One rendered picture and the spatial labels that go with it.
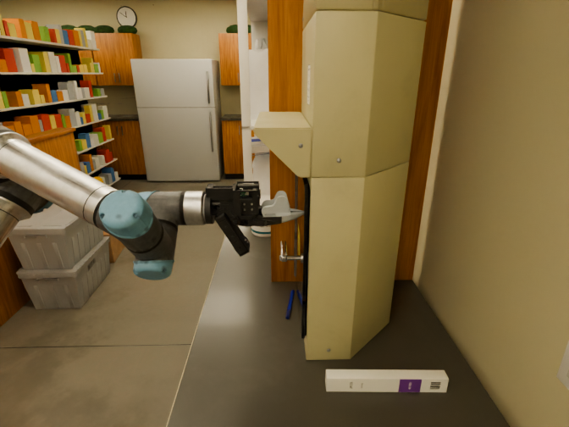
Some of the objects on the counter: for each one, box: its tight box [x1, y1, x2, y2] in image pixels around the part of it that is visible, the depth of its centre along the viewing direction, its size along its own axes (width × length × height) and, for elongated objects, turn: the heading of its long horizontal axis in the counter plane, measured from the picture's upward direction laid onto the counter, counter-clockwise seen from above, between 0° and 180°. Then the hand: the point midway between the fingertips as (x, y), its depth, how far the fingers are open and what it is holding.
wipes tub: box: [251, 196, 271, 237], centre depth 162 cm, size 13×13×15 cm
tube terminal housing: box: [301, 10, 427, 360], centre depth 92 cm, size 25×32×77 cm
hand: (297, 215), depth 82 cm, fingers closed
